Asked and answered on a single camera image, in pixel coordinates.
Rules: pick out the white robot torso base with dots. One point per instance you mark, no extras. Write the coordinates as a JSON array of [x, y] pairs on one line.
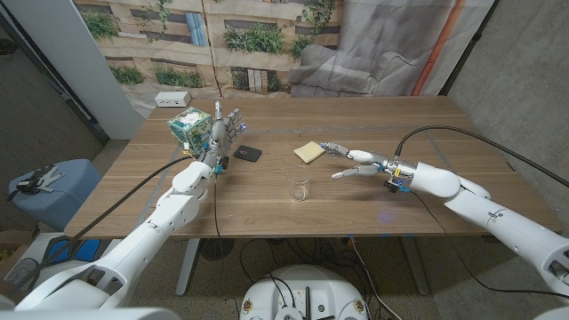
[[306, 284]]

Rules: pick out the black round floor object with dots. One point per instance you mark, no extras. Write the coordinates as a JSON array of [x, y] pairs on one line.
[[216, 249]]

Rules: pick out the white power strip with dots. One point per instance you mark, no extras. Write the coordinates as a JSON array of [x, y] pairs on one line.
[[172, 99]]

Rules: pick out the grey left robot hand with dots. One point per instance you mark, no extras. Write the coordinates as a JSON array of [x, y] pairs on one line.
[[218, 133]]

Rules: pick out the yellow sponge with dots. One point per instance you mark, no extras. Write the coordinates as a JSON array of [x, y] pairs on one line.
[[309, 152]]

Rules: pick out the blue and black bag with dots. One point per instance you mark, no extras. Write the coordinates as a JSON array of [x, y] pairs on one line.
[[86, 250]]

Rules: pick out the clear glass beaker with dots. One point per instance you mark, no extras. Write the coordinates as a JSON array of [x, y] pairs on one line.
[[300, 193]]

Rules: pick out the black and white device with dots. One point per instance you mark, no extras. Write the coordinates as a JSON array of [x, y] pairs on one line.
[[42, 180]]

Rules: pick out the white table leg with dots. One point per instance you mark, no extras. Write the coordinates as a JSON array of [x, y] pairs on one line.
[[186, 271]]

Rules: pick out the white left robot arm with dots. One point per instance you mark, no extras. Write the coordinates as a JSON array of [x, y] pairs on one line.
[[146, 240]]

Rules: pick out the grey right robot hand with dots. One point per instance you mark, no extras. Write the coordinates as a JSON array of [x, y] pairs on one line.
[[393, 169]]

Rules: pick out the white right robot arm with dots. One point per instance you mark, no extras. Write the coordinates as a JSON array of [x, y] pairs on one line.
[[511, 226]]

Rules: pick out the teal floral tissue box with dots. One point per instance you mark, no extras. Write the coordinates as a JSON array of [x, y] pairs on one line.
[[189, 129]]

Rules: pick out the blue padded stool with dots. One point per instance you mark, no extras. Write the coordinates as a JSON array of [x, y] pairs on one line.
[[66, 195]]

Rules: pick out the grey table leg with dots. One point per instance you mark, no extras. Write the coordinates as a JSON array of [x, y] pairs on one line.
[[415, 266]]

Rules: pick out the printed fabric backdrop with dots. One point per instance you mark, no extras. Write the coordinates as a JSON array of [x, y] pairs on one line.
[[266, 66]]

